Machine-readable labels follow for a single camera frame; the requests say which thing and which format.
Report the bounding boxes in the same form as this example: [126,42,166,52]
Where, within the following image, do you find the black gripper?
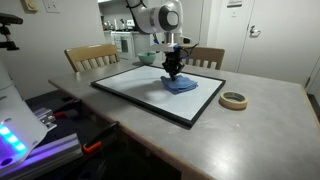
[162,50,185,82]

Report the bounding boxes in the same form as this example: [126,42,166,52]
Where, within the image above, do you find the white kitchen stove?
[113,32,134,61]

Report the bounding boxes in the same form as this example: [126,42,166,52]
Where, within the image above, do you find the black framed whiteboard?
[90,64,227,129]

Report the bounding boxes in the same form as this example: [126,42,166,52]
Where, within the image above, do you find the white robot base blue lights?
[0,59,49,176]

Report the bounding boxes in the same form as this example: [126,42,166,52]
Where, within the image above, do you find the white light switch plate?
[43,0,61,14]

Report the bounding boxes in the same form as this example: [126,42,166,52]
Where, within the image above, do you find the beige wall thermostat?
[22,0,39,13]

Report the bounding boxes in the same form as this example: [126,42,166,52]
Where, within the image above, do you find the aluminium mounting rail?
[0,133,84,180]

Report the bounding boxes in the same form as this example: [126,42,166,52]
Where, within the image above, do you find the black camera on mount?
[0,12,24,52]

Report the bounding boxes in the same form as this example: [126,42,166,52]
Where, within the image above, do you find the white door with lever handle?
[237,0,320,84]

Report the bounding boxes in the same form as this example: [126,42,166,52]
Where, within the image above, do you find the mint green bowl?
[137,51,157,66]

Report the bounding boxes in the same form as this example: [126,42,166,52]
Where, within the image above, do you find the silver metal bracket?
[32,107,58,132]

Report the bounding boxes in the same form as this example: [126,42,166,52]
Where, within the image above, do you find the blue cloth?
[160,74,199,95]

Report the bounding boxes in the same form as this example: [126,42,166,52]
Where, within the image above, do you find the white door sign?
[227,0,243,8]

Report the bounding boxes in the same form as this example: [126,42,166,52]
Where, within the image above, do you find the black clamp with orange handle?
[82,120,121,156]
[49,99,83,118]

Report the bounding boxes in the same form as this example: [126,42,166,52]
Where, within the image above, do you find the wooden slat-back chair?
[181,46,226,71]
[64,43,121,73]

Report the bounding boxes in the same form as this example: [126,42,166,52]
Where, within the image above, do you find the beige masking tape roll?
[218,90,249,111]

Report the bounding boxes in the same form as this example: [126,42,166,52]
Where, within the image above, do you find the silver lever door handle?
[249,24,262,38]

